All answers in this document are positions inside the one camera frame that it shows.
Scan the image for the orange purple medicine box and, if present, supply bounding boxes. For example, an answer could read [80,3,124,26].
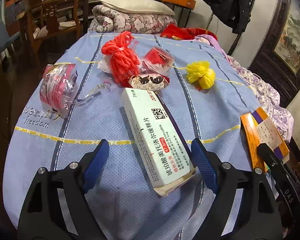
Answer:
[240,107,290,172]

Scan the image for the yellow yarn bundle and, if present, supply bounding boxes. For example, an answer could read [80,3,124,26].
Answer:
[186,61,216,89]

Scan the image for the patterned snack wrapper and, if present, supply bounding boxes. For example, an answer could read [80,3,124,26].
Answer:
[128,73,170,91]

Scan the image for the lilac garment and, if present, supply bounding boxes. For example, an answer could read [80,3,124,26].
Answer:
[194,34,229,60]

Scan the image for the red item plastic bag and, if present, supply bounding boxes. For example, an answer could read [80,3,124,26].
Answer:
[141,47,174,76]

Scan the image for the cream pillow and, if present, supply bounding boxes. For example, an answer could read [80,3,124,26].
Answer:
[100,0,175,16]

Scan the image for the red patterned cloth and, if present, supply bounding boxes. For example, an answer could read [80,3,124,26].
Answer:
[160,24,218,40]

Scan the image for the orange flat box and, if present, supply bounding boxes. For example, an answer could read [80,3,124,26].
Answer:
[162,0,196,10]

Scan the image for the dark framed painting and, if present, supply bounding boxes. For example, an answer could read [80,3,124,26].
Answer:
[249,0,300,107]

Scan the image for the clear plastic wrapper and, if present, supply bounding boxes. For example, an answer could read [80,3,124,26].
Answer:
[75,81,111,105]

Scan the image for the white medicine box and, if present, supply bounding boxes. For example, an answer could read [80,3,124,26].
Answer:
[121,88,196,197]

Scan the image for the pink floral folded quilt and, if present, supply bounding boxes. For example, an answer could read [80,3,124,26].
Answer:
[88,5,177,34]

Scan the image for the red yarn bundle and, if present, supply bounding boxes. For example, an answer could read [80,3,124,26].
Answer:
[101,31,140,85]

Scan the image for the pink items plastic bag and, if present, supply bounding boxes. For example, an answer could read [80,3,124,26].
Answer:
[39,63,78,118]

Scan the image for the light blue bed blanket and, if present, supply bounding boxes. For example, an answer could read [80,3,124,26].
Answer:
[3,34,260,239]

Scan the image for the wooden chair by desk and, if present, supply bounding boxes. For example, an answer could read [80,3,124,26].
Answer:
[17,0,87,64]

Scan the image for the blue chair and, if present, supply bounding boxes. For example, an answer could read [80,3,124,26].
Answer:
[0,21,20,61]

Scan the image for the purple floral quilt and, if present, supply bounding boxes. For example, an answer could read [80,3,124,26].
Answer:
[228,56,294,143]

